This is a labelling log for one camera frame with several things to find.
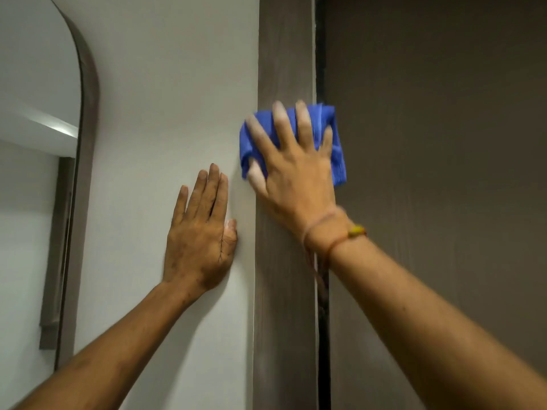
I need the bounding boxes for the person's right hand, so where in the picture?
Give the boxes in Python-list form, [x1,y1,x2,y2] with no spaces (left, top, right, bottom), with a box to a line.
[244,100,350,251]

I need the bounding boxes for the person's left hand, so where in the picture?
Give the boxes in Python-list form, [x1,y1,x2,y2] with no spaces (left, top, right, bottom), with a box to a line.
[162,163,238,296]

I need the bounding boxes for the blue microfibre cloth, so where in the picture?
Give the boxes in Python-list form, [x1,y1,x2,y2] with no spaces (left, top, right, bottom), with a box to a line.
[239,103,348,187]

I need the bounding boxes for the person's right forearm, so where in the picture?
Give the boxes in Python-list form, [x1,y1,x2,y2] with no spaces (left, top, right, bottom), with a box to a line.
[304,228,547,410]

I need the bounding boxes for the person's left forearm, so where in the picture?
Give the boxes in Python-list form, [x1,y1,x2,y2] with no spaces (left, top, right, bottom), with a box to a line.
[12,278,207,410]

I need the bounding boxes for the dark brown door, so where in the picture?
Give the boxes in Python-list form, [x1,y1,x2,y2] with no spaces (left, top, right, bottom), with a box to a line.
[317,0,547,410]

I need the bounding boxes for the brown wooden door frame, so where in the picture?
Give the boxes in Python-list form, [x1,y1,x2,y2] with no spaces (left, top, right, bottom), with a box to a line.
[251,0,320,410]

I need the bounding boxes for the pale thread bracelet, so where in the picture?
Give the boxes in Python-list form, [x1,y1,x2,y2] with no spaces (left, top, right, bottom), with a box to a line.
[301,206,348,252]

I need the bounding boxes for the red thread bracelet yellow bead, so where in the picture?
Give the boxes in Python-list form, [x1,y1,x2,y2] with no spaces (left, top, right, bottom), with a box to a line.
[315,225,368,300]

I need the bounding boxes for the arched wall mirror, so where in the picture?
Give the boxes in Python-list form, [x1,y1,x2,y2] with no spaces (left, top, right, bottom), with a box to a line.
[0,0,101,373]

